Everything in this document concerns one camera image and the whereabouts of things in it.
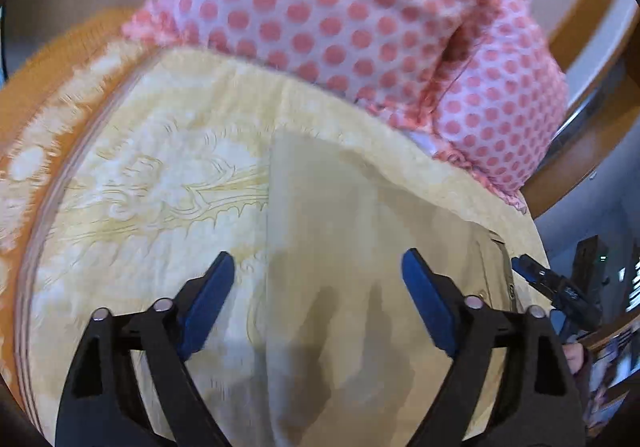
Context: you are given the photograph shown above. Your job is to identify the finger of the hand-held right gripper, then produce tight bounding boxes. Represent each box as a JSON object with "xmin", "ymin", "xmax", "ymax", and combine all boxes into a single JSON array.
[{"xmin": 511, "ymin": 254, "xmax": 555, "ymax": 297}]

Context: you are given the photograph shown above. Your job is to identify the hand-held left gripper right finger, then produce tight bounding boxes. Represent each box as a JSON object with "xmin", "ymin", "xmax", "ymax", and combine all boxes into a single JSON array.
[{"xmin": 402, "ymin": 248, "xmax": 587, "ymax": 447}]

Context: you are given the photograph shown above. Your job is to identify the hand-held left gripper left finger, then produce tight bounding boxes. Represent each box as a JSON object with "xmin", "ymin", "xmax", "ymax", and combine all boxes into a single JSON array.
[{"xmin": 55, "ymin": 251, "xmax": 236, "ymax": 447}]

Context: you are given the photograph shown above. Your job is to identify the beige pants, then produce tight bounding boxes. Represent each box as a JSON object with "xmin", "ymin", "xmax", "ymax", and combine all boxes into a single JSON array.
[{"xmin": 252, "ymin": 126, "xmax": 517, "ymax": 447}]

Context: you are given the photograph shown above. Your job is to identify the person's right hand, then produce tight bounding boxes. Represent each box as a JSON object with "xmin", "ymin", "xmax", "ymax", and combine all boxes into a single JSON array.
[{"xmin": 564, "ymin": 344, "xmax": 585, "ymax": 376}]

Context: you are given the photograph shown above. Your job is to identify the wooden bookshelf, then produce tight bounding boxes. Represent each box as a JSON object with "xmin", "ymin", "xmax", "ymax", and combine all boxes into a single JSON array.
[{"xmin": 564, "ymin": 234, "xmax": 640, "ymax": 430}]

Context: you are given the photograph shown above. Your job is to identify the yellow and orange patterned bedspread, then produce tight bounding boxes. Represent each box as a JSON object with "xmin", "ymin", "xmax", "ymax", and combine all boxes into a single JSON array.
[{"xmin": 0, "ymin": 10, "xmax": 553, "ymax": 447}]

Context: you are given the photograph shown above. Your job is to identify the wooden bed headboard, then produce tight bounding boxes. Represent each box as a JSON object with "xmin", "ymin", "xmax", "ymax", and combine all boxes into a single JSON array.
[{"xmin": 521, "ymin": 0, "xmax": 640, "ymax": 223}]

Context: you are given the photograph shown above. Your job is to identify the pink polka dot quilt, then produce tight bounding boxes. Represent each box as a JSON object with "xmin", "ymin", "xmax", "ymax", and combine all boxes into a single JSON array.
[{"xmin": 121, "ymin": 0, "xmax": 570, "ymax": 215}]

